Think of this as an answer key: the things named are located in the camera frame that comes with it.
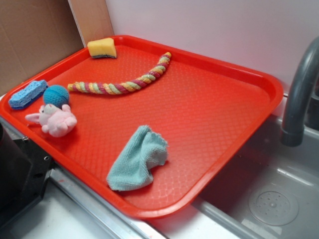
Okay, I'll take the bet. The light blue cloth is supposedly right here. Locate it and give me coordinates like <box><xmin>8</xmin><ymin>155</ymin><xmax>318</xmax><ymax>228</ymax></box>
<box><xmin>107</xmin><ymin>125</ymin><xmax>168</xmax><ymax>192</ymax></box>

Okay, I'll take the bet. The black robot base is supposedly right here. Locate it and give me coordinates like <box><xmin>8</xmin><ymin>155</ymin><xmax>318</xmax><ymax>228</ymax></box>
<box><xmin>0</xmin><ymin>125</ymin><xmax>52</xmax><ymax>229</ymax></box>

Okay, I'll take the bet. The red plastic tray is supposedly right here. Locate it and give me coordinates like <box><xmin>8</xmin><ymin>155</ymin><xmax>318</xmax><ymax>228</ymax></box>
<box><xmin>0</xmin><ymin>36</ymin><xmax>283</xmax><ymax>219</ymax></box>

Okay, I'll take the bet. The yellow sponge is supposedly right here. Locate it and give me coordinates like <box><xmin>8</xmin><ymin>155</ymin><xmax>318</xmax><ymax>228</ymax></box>
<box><xmin>87</xmin><ymin>38</ymin><xmax>117</xmax><ymax>59</ymax></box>

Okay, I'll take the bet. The pink plush toy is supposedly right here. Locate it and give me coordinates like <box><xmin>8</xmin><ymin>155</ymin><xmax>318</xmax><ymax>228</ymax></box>
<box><xmin>25</xmin><ymin>104</ymin><xmax>77</xmax><ymax>137</ymax></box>

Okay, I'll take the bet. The blue rubber ball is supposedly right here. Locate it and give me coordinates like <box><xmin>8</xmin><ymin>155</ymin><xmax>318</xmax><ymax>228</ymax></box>
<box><xmin>43</xmin><ymin>85</ymin><xmax>70</xmax><ymax>109</ymax></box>

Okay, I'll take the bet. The grey faucet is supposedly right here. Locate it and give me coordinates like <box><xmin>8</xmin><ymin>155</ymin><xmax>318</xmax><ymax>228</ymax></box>
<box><xmin>280</xmin><ymin>38</ymin><xmax>319</xmax><ymax>147</ymax></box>

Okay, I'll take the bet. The grey toy sink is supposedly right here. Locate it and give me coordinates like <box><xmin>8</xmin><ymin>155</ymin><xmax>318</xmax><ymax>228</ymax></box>
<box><xmin>152</xmin><ymin>117</ymin><xmax>319</xmax><ymax>239</ymax></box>

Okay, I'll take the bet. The blue sponge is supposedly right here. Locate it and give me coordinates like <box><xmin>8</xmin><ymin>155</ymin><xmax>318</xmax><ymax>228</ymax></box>
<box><xmin>8</xmin><ymin>80</ymin><xmax>48</xmax><ymax>110</ymax></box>

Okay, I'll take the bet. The sink drain cover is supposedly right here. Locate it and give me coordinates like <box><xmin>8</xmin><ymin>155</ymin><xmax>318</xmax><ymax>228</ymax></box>
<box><xmin>248</xmin><ymin>185</ymin><xmax>299</xmax><ymax>226</ymax></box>

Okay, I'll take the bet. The brown cardboard panel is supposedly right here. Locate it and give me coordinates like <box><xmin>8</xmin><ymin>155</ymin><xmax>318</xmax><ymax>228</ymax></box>
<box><xmin>0</xmin><ymin>0</ymin><xmax>114</xmax><ymax>95</ymax></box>

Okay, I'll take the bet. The multicolour twisted rope toy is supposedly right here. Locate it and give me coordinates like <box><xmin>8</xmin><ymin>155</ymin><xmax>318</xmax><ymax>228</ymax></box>
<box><xmin>67</xmin><ymin>52</ymin><xmax>171</xmax><ymax>96</ymax></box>

